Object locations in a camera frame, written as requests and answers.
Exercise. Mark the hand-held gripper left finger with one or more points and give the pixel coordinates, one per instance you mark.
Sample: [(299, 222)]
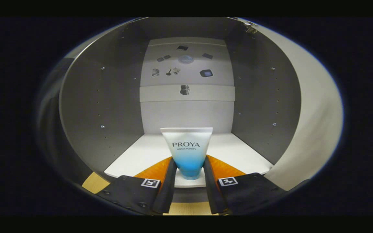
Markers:
[(168, 187)]

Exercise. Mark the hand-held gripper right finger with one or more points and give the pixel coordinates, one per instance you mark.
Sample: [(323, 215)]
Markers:
[(212, 191)]

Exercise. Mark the white and blue tube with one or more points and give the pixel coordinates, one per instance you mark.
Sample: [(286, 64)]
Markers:
[(186, 145)]

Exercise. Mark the white cabinet door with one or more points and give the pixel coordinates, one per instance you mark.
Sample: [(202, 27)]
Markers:
[(316, 113)]

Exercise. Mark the white cabinet shelf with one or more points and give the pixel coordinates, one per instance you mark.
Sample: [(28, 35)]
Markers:
[(141, 152)]

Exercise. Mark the grey cabinet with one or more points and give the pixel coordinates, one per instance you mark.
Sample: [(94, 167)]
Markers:
[(108, 106)]

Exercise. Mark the black backdrop cloth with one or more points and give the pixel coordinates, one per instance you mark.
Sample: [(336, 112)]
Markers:
[(49, 129)]

